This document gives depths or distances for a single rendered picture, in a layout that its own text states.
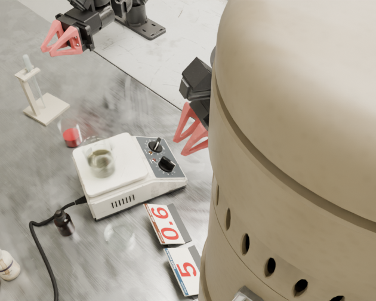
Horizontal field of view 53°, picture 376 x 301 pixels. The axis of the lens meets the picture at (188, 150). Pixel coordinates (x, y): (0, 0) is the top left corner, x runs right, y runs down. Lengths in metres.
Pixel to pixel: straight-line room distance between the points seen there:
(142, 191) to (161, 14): 0.71
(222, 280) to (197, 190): 0.63
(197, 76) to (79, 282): 0.41
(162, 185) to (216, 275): 0.58
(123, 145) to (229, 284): 0.62
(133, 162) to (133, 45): 0.51
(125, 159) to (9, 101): 0.43
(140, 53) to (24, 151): 0.43
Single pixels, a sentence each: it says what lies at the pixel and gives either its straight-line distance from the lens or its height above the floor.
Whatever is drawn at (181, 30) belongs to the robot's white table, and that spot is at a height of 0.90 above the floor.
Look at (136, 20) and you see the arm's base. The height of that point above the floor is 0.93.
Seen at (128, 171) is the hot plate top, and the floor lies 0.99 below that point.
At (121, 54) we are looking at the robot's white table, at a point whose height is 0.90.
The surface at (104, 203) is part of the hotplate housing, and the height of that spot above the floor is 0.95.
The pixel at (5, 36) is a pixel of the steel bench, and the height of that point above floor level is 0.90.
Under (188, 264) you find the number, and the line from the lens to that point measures 0.70.
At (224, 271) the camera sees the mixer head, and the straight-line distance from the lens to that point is 0.16.
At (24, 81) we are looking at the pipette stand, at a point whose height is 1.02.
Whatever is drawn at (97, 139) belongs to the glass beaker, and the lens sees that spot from 0.70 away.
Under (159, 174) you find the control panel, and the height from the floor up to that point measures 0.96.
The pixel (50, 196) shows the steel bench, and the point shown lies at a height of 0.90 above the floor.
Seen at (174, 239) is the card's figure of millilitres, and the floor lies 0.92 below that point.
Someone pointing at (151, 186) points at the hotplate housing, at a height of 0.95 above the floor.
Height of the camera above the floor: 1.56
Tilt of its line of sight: 50 degrees down
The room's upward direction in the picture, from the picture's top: straight up
